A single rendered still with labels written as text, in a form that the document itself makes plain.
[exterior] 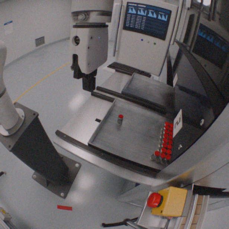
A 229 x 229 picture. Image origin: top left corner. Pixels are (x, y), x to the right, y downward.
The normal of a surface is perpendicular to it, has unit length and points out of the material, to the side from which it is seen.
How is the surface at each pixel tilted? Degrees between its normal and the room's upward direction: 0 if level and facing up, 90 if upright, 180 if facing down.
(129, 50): 90
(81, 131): 0
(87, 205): 0
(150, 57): 90
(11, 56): 90
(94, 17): 90
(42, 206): 0
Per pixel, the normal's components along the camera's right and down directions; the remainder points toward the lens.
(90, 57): 0.88, 0.39
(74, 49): -0.39, 0.59
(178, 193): 0.11, -0.69
